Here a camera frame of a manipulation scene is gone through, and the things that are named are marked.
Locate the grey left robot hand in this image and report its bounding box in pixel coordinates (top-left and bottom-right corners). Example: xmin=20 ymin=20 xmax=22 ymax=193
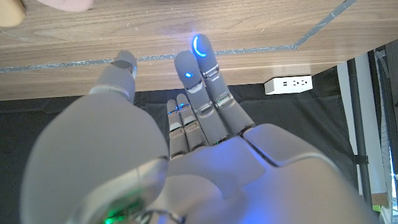
xmin=20 ymin=33 xmax=377 ymax=224

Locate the light pink toy ring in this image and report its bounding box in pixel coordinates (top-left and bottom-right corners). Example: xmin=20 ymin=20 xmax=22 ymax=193
xmin=35 ymin=0 xmax=95 ymax=13

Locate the grey tape outline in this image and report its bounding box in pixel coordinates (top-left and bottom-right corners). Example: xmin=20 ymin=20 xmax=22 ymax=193
xmin=0 ymin=0 xmax=359 ymax=74

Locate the black backdrop cloth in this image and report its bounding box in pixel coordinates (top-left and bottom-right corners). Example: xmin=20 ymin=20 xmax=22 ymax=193
xmin=0 ymin=65 xmax=359 ymax=224

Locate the large orange toy ring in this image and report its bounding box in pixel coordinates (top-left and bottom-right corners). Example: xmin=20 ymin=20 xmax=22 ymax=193
xmin=0 ymin=0 xmax=27 ymax=29

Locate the white power outlet box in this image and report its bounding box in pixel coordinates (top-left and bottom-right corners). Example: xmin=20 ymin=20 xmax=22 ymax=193
xmin=264 ymin=75 xmax=313 ymax=95

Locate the black backdrop stand pole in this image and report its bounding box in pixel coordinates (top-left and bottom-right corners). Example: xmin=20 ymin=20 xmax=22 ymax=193
xmin=346 ymin=57 xmax=374 ymax=207

